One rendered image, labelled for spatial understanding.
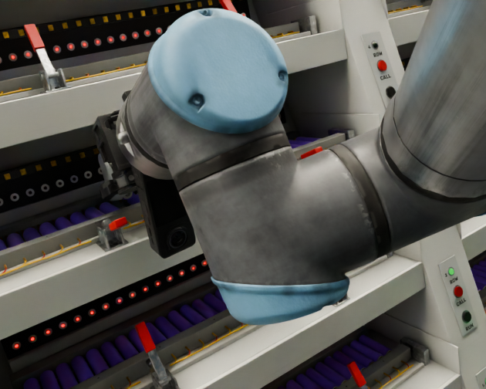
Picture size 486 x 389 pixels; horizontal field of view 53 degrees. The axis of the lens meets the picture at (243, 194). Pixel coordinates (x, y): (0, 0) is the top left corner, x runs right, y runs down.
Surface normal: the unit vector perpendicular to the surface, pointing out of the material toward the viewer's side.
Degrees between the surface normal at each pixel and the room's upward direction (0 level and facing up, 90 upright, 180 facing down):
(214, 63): 81
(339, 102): 90
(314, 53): 106
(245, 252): 88
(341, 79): 90
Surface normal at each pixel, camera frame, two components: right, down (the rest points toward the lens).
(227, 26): 0.39, -0.24
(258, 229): -0.01, 0.00
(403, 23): 0.52, 0.14
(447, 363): -0.83, 0.32
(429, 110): -0.87, 0.48
